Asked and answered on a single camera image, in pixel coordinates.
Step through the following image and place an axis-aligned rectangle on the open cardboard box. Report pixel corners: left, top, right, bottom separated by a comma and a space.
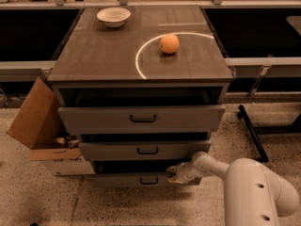
7, 77, 95, 176

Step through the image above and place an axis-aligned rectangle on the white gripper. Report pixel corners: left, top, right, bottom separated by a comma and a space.
166, 161, 198, 184

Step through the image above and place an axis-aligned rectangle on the orange fruit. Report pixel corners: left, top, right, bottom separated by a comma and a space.
160, 34, 180, 55

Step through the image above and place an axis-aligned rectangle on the black wheeled stand base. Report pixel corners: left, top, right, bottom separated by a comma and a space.
237, 105, 301, 163

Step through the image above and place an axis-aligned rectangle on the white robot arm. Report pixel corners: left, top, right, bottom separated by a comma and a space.
166, 152, 299, 226

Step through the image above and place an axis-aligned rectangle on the white bowl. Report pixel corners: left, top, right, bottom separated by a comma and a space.
97, 8, 131, 28

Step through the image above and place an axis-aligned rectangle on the grey top drawer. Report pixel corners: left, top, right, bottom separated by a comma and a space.
58, 105, 225, 135

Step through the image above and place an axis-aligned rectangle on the grey drawer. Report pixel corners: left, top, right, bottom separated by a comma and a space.
58, 105, 225, 135
79, 140, 211, 161
87, 158, 188, 187

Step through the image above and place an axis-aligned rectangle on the grey bottom drawer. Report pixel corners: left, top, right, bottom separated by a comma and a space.
87, 158, 188, 187

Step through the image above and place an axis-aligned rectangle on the grey drawer cabinet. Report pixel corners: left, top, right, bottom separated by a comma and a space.
49, 6, 233, 107

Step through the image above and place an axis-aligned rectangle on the grey middle drawer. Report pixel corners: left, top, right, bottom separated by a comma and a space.
79, 140, 211, 161

